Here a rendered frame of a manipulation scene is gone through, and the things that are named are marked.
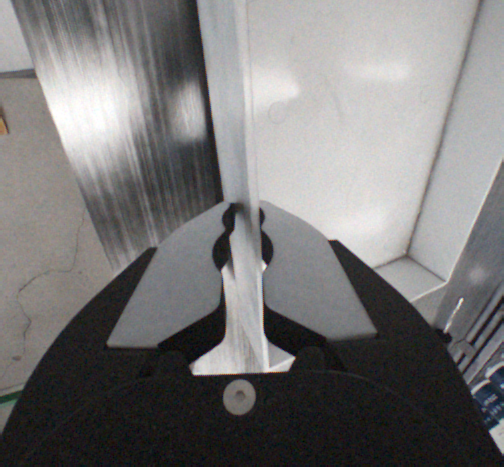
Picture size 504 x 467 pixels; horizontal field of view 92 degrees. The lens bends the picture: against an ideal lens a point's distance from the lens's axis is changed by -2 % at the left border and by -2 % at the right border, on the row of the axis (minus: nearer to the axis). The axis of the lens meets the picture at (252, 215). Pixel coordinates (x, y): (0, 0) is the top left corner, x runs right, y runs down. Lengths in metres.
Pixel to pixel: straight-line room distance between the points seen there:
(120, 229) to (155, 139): 0.07
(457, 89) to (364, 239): 0.14
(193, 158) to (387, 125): 0.14
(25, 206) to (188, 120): 1.07
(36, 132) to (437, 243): 1.08
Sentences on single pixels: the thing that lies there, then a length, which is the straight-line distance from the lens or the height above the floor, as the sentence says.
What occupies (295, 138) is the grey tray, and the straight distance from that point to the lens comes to 0.17.
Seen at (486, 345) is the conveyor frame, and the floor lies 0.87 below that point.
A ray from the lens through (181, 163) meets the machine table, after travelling 0.18.
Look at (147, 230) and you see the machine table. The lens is 0.20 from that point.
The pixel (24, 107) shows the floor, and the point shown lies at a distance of 1.09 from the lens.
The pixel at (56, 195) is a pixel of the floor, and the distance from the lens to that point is 1.15.
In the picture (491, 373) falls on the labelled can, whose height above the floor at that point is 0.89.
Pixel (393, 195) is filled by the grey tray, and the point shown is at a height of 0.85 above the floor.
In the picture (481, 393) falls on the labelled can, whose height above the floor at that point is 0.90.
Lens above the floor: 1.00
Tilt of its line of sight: 56 degrees down
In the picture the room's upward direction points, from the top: 146 degrees clockwise
